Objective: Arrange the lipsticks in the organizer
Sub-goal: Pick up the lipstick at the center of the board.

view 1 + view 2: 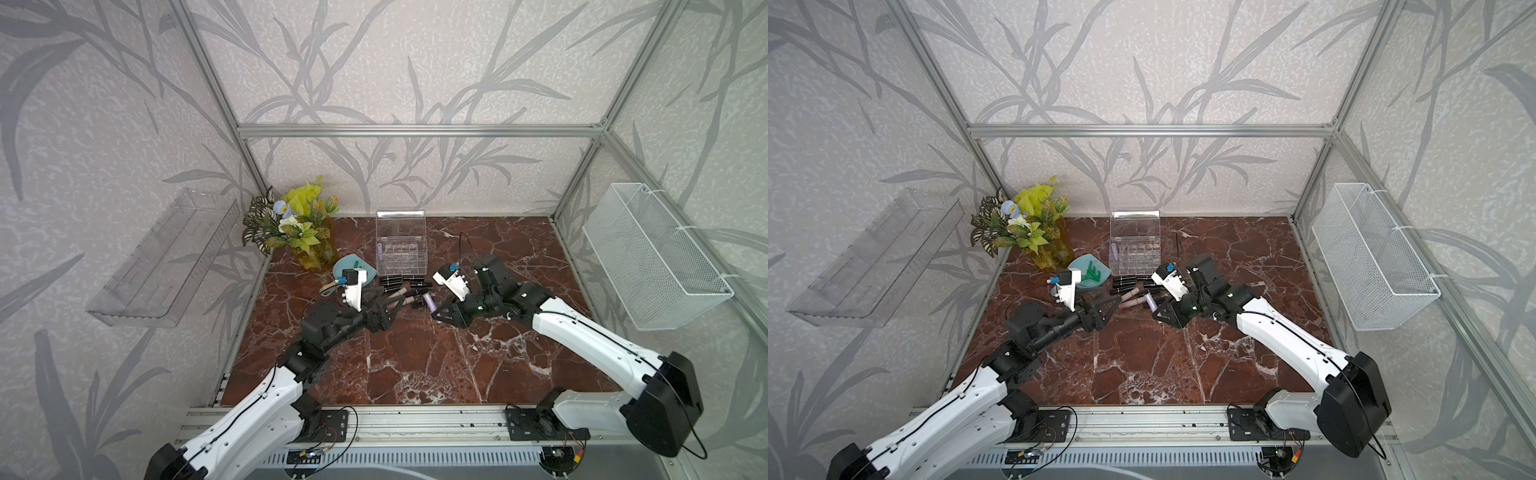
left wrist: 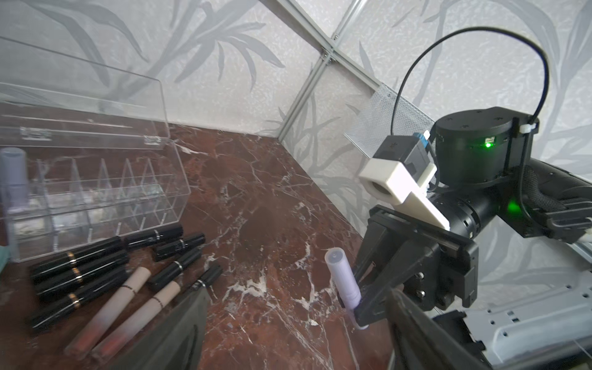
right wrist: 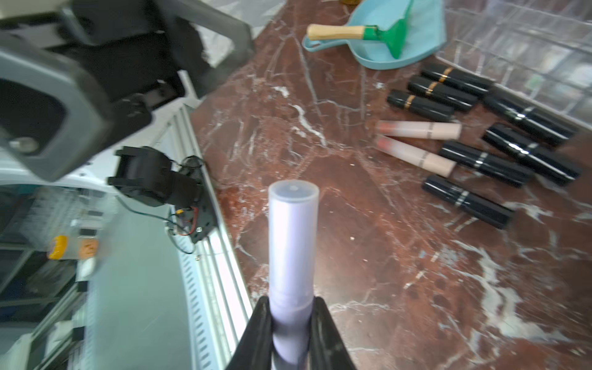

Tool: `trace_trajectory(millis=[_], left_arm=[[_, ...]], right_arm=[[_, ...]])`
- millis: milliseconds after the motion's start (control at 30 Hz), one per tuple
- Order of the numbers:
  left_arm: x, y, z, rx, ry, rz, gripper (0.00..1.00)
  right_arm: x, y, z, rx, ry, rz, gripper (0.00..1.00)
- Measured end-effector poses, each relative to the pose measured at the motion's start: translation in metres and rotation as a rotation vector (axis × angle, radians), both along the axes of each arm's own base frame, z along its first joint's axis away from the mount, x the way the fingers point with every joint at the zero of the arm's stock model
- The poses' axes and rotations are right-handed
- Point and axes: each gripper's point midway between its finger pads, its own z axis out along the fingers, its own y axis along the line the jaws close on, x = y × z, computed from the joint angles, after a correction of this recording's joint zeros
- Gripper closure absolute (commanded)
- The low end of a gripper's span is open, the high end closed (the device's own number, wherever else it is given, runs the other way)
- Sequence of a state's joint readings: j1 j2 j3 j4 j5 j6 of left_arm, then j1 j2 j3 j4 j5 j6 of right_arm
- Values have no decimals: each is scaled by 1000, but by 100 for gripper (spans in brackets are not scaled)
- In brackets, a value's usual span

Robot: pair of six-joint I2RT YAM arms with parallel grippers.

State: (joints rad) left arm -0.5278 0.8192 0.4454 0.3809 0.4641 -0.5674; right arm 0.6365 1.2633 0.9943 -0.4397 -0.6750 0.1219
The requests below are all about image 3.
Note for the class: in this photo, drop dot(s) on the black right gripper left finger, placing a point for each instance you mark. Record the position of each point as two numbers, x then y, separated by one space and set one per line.
254 351

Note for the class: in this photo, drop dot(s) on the black lipstick silver band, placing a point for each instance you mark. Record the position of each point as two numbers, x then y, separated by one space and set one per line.
529 153
533 120
498 168
479 207

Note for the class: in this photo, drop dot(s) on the upper pink lip gloss tube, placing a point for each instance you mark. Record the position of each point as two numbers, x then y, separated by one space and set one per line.
420 130

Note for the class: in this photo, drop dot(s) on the clear acrylic lipstick organizer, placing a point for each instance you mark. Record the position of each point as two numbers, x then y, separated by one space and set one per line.
539 50

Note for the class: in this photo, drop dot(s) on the black lipstick gold band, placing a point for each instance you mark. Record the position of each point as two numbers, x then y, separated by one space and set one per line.
440 93
421 106
463 81

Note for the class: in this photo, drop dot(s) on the aluminium front rail frame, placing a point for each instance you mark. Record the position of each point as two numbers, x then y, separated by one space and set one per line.
158 301

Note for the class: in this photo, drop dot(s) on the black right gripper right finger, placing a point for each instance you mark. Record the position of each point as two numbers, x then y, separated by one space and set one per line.
327 349

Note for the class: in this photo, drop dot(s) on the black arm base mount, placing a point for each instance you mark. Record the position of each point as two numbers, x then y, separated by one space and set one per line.
150 177

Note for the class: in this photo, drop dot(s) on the lilac lip balm tube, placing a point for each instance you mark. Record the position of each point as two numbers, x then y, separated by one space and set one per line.
293 223

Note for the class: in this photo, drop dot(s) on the wooden handle green brush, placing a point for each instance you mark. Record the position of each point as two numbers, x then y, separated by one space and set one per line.
394 37

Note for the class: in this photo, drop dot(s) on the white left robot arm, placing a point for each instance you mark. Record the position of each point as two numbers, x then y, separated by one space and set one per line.
80 76

